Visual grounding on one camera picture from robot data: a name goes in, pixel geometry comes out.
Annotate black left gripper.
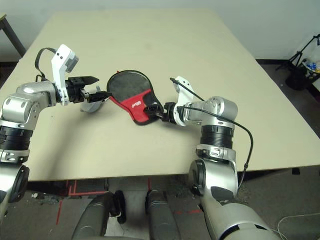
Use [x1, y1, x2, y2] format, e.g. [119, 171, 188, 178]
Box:
[66, 75, 113, 104]

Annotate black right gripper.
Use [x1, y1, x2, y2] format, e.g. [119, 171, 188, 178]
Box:
[145, 101, 179, 125]

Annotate black red paddle case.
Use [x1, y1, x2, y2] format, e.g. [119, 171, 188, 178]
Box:
[106, 69, 163, 126]

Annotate grey robot right leg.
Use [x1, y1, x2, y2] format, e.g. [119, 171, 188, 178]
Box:
[145, 190, 181, 240]

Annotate grey robot leg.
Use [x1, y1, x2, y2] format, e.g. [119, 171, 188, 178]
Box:
[71, 190, 126, 240]
[145, 190, 181, 240]

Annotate grey robot left leg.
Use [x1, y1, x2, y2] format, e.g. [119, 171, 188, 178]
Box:
[71, 190, 126, 240]

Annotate black bin with bottles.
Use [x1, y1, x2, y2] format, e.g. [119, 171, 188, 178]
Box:
[285, 58, 320, 91]

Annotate black tripod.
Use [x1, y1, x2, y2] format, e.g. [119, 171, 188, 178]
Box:
[276, 33, 320, 73]

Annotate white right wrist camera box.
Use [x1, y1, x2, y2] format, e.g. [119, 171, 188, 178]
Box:
[172, 76, 202, 126]

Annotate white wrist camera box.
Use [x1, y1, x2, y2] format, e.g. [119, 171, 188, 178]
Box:
[51, 44, 81, 106]
[172, 76, 202, 126]

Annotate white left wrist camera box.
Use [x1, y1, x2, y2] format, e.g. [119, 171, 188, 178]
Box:
[51, 44, 81, 106]

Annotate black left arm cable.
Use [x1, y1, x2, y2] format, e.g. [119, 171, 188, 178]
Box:
[34, 47, 57, 82]

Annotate white floor cable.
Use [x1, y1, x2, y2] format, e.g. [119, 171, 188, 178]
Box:
[276, 214, 320, 238]

